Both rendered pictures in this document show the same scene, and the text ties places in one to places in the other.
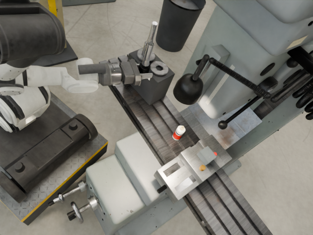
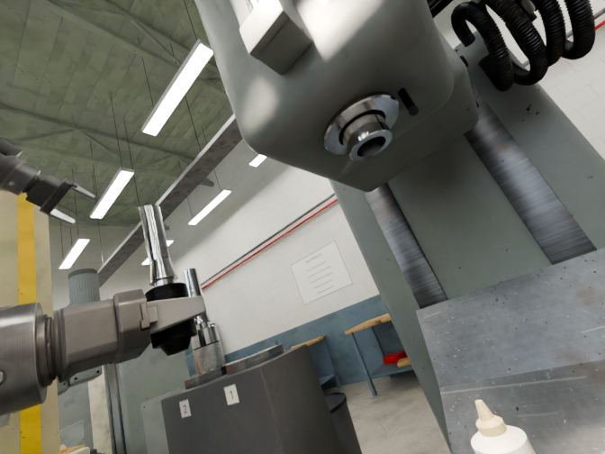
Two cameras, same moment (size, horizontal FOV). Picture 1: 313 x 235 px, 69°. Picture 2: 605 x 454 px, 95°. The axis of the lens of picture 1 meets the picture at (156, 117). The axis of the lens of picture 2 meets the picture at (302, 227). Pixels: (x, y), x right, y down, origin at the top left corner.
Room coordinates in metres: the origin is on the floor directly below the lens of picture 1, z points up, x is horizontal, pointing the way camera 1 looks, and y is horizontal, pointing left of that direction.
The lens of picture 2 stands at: (0.36, -0.04, 1.14)
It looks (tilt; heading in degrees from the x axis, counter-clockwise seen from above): 19 degrees up; 358
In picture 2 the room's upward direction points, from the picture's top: 21 degrees counter-clockwise
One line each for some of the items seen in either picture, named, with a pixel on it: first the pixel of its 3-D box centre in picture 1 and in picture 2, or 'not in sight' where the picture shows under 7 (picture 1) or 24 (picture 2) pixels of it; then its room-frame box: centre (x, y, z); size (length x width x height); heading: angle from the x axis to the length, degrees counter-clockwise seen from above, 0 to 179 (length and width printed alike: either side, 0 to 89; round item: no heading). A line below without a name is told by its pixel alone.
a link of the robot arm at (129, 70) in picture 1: (122, 73); (68, 346); (0.63, 0.20, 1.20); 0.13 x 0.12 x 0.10; 40
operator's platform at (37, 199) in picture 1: (34, 149); not in sight; (0.50, 0.72, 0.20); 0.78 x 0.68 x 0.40; 73
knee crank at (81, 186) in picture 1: (68, 193); not in sight; (0.26, 0.28, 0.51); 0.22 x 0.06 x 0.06; 144
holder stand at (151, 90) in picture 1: (148, 75); (248, 431); (0.84, 0.13, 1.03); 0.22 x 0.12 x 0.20; 62
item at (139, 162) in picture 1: (169, 152); not in sight; (0.61, -0.14, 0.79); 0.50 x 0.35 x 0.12; 144
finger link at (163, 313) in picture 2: (145, 76); (176, 310); (0.66, 0.11, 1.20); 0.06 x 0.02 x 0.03; 130
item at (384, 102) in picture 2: not in sight; (360, 126); (0.61, -0.14, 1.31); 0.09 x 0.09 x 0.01
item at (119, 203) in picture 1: (151, 175); not in sight; (0.59, -0.13, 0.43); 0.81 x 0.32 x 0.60; 144
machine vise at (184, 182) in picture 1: (195, 164); not in sight; (0.50, -0.25, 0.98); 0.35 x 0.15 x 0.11; 147
